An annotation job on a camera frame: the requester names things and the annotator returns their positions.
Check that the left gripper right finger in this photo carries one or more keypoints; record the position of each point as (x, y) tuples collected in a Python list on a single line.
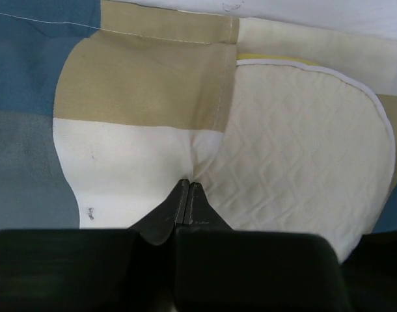
[(218, 268)]

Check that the blue beige patchwork pillowcase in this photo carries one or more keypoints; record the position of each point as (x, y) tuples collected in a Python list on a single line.
[(105, 105)]

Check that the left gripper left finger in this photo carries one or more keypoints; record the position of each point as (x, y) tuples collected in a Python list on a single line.
[(89, 269)]

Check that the cream pillow with yellow edge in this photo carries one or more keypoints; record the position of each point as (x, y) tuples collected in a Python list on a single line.
[(306, 149)]

